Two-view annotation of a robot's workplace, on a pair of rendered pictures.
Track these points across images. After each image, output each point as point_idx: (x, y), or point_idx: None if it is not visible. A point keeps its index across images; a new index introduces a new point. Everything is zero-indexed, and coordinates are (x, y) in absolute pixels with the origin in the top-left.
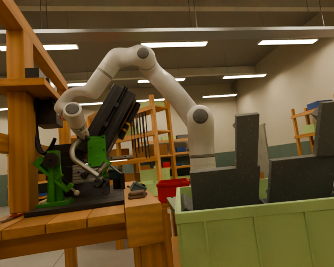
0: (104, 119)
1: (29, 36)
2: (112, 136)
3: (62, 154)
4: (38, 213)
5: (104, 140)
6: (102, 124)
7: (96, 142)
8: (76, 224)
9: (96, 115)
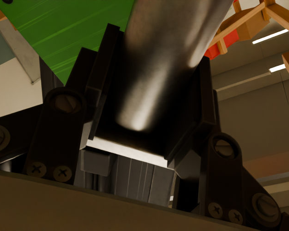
0: (119, 164)
1: None
2: (42, 90)
3: None
4: None
5: (56, 66)
6: (104, 155)
7: (88, 34)
8: None
9: (167, 175)
